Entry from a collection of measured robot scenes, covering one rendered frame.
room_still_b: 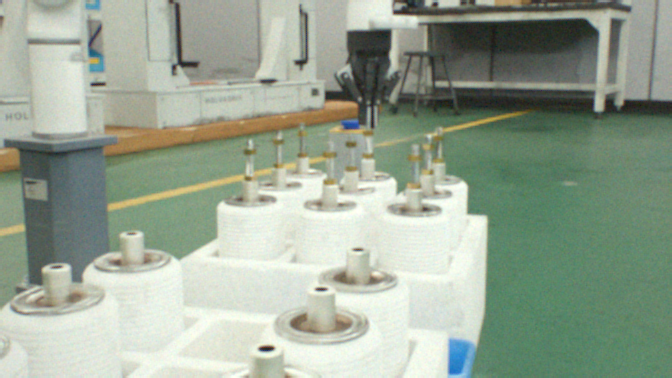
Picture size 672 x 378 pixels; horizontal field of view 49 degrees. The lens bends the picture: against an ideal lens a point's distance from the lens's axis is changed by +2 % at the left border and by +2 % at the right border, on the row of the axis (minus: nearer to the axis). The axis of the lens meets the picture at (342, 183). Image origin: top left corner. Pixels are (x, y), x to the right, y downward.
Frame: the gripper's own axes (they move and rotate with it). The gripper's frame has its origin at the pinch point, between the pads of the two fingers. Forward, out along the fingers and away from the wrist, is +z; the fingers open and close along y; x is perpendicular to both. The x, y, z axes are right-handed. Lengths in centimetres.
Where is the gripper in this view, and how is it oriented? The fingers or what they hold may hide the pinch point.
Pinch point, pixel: (368, 117)
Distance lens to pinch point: 122.7
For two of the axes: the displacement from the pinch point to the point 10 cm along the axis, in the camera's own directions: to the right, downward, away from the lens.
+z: 0.0, 9.8, 1.8
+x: 5.9, 1.5, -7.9
